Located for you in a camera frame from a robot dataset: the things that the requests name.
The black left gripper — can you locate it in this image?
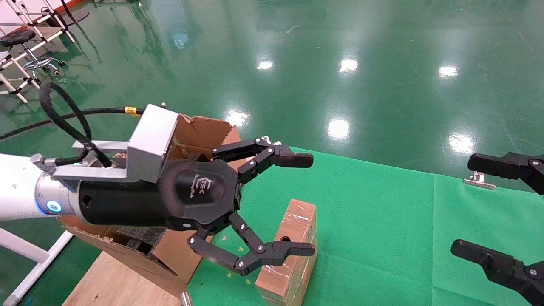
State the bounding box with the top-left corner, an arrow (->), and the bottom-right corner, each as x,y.
79,137 -> 316,277

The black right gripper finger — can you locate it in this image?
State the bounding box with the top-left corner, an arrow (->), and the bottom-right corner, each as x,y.
467,152 -> 544,195
450,239 -> 544,306

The small taped cardboard box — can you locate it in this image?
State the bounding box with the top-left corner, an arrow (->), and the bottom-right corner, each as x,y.
255,198 -> 318,306

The large open cardboard carton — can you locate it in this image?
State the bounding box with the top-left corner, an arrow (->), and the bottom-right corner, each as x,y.
57,114 -> 249,298

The green cloth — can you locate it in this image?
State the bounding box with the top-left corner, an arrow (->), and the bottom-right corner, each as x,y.
187,144 -> 544,306

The black foam insert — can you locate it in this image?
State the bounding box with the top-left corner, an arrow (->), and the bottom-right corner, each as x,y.
113,225 -> 167,255

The white pipe stand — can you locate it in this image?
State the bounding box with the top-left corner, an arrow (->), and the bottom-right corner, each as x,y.
0,227 -> 75,306

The black round stand base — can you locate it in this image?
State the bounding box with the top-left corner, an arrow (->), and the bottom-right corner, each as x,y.
47,0 -> 90,27

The white pipe rack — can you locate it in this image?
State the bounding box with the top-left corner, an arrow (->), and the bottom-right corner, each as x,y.
0,0 -> 77,105

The black swivel stool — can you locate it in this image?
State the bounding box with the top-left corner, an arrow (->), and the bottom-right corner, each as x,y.
0,29 -> 67,78

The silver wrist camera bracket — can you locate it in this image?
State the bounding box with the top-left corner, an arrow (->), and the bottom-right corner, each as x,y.
53,104 -> 179,183

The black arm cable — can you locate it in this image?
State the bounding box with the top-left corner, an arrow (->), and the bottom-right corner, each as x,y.
0,81 -> 147,168

